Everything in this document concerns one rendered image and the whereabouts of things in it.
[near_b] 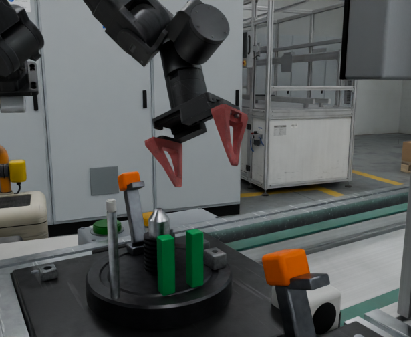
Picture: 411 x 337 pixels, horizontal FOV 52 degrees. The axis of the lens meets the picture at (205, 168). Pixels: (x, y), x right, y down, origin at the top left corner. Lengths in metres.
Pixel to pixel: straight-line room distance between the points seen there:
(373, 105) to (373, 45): 10.29
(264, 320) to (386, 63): 0.23
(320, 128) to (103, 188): 2.50
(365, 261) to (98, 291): 0.40
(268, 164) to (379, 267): 3.87
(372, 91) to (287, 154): 6.21
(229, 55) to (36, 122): 1.62
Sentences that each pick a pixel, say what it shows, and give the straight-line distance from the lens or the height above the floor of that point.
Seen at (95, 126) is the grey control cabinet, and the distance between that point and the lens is 3.34.
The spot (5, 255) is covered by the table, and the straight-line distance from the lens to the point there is 0.87.
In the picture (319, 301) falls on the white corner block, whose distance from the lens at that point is 0.38.
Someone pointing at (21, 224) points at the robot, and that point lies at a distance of 1.34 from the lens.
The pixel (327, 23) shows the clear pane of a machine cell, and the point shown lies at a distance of 4.82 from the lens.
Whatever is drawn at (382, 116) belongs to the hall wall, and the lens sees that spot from 10.86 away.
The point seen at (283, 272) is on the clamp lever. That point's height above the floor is 1.06.
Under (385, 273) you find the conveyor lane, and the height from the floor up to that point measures 0.92.
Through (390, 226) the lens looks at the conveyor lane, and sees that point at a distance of 0.82.
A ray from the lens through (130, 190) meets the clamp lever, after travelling 0.46.
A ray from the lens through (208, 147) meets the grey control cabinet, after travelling 3.59.
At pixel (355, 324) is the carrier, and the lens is 0.39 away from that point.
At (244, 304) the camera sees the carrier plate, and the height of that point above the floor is 0.97.
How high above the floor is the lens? 1.17
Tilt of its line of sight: 11 degrees down
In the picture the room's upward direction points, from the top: straight up
